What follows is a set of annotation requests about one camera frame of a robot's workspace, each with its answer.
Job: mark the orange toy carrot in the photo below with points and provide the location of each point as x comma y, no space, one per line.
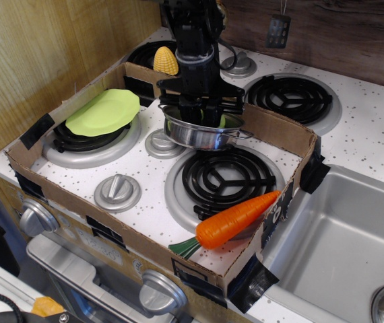
225,225

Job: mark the oven knob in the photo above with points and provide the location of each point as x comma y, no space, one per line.
36,219
159,295

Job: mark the black burner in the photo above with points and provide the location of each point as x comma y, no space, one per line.
63,148
144,54
301,98
204,183

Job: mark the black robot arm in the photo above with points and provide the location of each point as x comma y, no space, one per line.
196,26

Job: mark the orange tape piece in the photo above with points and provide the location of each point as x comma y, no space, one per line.
46,306

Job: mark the light green toy broccoli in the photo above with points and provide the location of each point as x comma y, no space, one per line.
222,120

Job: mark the yellow toy corn cob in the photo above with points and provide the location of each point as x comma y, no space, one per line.
165,61

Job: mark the silver oven door handle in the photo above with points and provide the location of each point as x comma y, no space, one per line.
103,284

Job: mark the right oven front knob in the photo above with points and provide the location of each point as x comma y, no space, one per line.
159,295

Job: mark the front right black burner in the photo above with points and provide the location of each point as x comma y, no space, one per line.
204,183

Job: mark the front left black burner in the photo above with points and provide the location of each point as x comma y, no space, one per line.
63,148

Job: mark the left oven front knob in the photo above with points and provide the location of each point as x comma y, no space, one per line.
36,219

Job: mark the silver stovetop knob front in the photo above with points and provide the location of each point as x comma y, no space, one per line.
117,193

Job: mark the grey sink basin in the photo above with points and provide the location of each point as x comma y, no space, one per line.
328,255

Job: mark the back right black burner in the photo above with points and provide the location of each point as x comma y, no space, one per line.
301,98

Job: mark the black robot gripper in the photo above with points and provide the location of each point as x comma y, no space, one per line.
201,87

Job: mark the silver stovetop knob middle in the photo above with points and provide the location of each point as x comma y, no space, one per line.
159,146

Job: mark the small steel pan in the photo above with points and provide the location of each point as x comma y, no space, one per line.
200,137

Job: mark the light green plastic plate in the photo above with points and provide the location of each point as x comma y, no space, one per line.
105,114

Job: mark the hanging metal spatula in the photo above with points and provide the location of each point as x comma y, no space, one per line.
279,25

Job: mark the hanging metal strainer ladle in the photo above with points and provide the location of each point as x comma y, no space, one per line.
224,11

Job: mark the back left black burner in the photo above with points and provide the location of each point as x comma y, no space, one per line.
144,54

